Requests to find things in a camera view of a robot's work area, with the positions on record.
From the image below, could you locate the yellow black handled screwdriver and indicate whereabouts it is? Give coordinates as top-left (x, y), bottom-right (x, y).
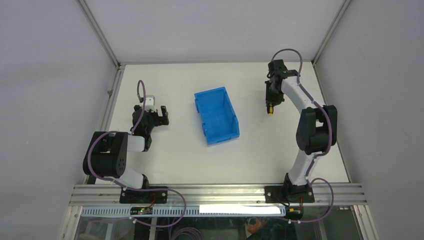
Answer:
top-left (266, 103), bottom-right (274, 116)

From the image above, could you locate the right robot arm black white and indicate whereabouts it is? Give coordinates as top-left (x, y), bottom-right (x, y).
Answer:
top-left (265, 59), bottom-right (338, 203)

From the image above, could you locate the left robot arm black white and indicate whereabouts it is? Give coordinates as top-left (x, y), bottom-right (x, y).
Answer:
top-left (82, 105), bottom-right (169, 203)

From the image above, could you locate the blue plastic bin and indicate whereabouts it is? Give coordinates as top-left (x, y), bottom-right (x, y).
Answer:
top-left (194, 86), bottom-right (240, 146)

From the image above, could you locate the orange object below table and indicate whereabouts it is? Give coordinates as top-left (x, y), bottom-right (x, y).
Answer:
top-left (246, 217), bottom-right (267, 235)

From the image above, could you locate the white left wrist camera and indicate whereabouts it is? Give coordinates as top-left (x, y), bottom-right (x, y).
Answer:
top-left (143, 95), bottom-right (157, 112)

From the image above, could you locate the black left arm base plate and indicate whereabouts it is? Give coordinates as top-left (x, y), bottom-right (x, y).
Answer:
top-left (119, 186), bottom-right (168, 204)

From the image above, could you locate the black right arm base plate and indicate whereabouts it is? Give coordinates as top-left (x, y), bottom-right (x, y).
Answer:
top-left (264, 185), bottom-right (315, 204)

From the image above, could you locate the white slotted cable duct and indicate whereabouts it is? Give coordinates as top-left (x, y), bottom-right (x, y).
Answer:
top-left (81, 204), bottom-right (286, 218)

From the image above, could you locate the aluminium mounting rail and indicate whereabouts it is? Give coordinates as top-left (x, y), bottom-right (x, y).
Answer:
top-left (69, 183), bottom-right (368, 207)

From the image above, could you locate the purple cable coil below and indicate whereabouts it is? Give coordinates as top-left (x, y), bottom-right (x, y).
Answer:
top-left (168, 227), bottom-right (205, 240)

